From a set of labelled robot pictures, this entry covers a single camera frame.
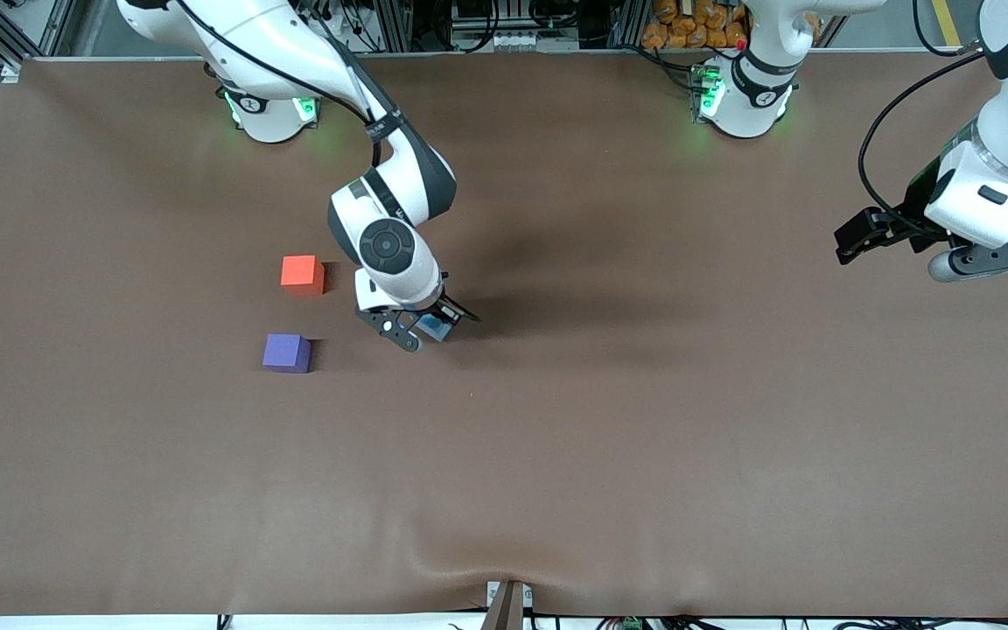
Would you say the orange foam block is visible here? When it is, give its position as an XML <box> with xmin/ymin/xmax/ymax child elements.
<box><xmin>280</xmin><ymin>255</ymin><xmax>326</xmax><ymax>298</ymax></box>

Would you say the purple foam block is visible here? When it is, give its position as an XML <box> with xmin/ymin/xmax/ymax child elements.
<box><xmin>262</xmin><ymin>332</ymin><xmax>313</xmax><ymax>375</ymax></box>

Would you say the brown table mat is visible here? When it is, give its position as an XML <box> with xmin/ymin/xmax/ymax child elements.
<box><xmin>0</xmin><ymin>52</ymin><xmax>1008</xmax><ymax>619</ymax></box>

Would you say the bag of orange items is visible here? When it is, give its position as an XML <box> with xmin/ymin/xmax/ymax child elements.
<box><xmin>640</xmin><ymin>0</ymin><xmax>750</xmax><ymax>51</ymax></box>

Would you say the white terminal strip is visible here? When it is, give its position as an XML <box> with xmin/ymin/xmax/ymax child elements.
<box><xmin>454</xmin><ymin>31</ymin><xmax>581</xmax><ymax>53</ymax></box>

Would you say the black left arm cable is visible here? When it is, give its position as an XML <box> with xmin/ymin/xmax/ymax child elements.
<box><xmin>857</xmin><ymin>0</ymin><xmax>988</xmax><ymax>233</ymax></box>

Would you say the aluminium frame post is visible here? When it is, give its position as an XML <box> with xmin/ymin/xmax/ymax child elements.
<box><xmin>377</xmin><ymin>0</ymin><xmax>413</xmax><ymax>52</ymax></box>
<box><xmin>606</xmin><ymin>0</ymin><xmax>645</xmax><ymax>49</ymax></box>

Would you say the grey camera post bracket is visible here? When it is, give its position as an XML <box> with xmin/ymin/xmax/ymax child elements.
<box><xmin>486</xmin><ymin>579</ymin><xmax>534</xmax><ymax>630</ymax></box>

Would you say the aluminium frame corner profile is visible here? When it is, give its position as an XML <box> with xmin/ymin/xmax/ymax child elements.
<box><xmin>0</xmin><ymin>0</ymin><xmax>76</xmax><ymax>84</ymax></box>

